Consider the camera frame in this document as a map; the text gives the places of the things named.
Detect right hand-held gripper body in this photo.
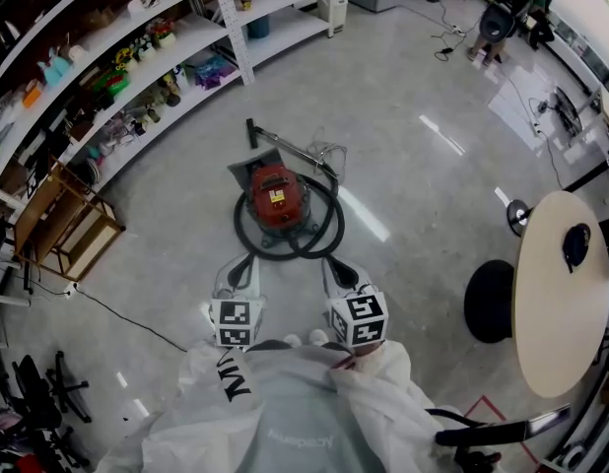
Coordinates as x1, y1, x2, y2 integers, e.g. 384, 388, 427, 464
326, 288, 390, 350

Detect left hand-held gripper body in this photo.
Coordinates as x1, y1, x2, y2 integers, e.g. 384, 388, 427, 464
209, 283, 267, 353

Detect red vacuum cleaner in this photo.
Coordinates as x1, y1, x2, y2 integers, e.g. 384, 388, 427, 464
237, 163, 325, 248

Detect person's right forearm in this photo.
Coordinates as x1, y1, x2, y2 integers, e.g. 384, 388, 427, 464
328, 340, 434, 416

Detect person's left forearm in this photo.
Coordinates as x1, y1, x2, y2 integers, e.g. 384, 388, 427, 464
178, 340, 259, 413

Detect metal vacuum wand with nozzle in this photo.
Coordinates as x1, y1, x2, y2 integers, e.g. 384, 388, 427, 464
244, 117, 341, 181

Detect person's legs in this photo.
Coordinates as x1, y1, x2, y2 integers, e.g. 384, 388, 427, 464
247, 338, 356, 359

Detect person's torso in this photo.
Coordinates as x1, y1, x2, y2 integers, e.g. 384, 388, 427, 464
106, 352, 463, 473

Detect black office chair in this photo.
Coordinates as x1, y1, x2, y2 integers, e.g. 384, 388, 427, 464
435, 404, 573, 473

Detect black floor stand round base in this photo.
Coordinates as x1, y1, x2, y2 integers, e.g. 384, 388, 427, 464
506, 151, 609, 238

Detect brown figurine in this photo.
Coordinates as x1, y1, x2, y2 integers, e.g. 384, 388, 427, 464
159, 74, 182, 107

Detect round beige table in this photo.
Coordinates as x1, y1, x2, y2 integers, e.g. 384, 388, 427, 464
463, 190, 609, 399

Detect small wooden rack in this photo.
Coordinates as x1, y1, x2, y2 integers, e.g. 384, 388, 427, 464
13, 158, 127, 283

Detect purple bag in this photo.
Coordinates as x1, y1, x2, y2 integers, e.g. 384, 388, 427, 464
193, 55, 237, 89

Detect black chair base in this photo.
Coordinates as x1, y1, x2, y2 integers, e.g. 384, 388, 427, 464
11, 350, 94, 467

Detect black cap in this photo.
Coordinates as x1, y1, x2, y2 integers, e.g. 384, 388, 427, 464
562, 223, 592, 274

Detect sunflower pot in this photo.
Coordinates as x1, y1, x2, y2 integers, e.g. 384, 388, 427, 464
114, 46, 138, 73

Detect white flower pot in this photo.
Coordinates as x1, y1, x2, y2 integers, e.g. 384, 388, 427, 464
136, 34, 158, 62

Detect white metal shelving unit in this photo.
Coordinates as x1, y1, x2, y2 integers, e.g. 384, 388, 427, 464
0, 0, 338, 201

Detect teal figure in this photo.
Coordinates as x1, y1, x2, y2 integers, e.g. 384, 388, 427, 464
37, 46, 72, 87

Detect white trash bin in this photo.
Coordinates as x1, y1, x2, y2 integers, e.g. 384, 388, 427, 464
316, 0, 349, 34

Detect black folded floor tripod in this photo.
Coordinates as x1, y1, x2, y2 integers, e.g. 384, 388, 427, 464
553, 86, 584, 137

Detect grey round carried device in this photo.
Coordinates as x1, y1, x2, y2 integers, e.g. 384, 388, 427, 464
481, 0, 532, 43

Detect large window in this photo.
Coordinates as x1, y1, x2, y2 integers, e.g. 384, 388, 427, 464
548, 0, 609, 83

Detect black vacuum hose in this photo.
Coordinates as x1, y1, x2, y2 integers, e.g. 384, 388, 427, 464
234, 172, 346, 261

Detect black floor cable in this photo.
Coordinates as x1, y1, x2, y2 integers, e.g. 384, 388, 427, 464
72, 283, 190, 354

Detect grey power cable bundle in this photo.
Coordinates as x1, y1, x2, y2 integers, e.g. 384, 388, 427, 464
304, 128, 349, 174

